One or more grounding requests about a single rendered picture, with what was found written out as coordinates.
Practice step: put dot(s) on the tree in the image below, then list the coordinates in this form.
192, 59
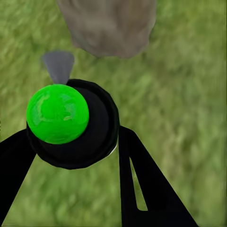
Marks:
118, 28

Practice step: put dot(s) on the pesticide atomizer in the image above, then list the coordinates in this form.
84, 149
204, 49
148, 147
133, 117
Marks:
73, 123

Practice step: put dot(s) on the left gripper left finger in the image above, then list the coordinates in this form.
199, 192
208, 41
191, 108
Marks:
16, 157

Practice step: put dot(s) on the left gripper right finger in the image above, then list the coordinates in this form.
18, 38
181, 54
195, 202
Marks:
165, 209

